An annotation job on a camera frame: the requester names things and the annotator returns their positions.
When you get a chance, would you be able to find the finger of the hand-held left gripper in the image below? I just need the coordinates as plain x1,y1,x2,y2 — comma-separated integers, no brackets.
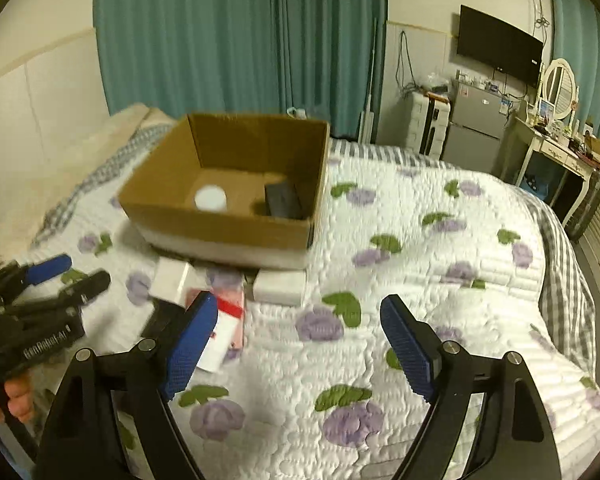
17,254,73,287
27,270,112,317

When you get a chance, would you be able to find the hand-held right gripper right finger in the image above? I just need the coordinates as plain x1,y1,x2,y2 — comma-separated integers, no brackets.
379,295,564,480

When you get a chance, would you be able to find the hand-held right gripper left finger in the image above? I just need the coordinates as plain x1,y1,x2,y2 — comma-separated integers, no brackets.
36,291,220,480

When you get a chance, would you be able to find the red and white box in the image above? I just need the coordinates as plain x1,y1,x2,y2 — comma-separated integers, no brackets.
185,287,246,374

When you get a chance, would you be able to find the black case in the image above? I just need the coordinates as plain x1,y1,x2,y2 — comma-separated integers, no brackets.
140,302,187,347

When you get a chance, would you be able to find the small white box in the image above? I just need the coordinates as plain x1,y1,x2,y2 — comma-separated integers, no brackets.
147,259,194,309

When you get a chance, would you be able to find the white round jar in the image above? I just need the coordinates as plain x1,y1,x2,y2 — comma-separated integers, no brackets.
195,186,227,211

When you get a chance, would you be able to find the black rectangular box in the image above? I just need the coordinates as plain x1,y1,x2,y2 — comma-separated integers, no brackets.
263,182,306,220

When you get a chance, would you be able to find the person's left hand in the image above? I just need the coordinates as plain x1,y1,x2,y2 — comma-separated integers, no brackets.
0,376,36,424

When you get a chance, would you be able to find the beige pillow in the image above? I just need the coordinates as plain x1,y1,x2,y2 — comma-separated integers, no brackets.
0,104,177,258

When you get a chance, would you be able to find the grey gingham bed sheet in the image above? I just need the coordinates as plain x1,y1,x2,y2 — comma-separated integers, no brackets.
522,192,597,378

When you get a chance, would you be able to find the white suitcase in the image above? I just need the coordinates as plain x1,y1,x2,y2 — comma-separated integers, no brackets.
406,90,454,157

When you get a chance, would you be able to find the grey refrigerator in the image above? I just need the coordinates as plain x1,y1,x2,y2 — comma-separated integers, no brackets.
442,78,514,177

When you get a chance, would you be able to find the white vanity table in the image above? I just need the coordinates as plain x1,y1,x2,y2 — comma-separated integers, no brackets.
500,114,600,227

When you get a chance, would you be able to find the white leaning pole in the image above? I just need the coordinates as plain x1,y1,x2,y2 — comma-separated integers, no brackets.
358,16,382,144

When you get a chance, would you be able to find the teal curtain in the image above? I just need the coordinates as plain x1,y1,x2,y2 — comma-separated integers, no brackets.
546,0,600,137
94,0,389,140

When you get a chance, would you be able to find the oval white vanity mirror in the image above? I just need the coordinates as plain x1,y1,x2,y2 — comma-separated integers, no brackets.
538,57,579,122

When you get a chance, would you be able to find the black wall cable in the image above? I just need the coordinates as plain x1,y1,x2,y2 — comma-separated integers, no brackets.
396,30,417,98

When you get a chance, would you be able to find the black wall television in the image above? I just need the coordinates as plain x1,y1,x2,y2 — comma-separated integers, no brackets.
455,4,545,89

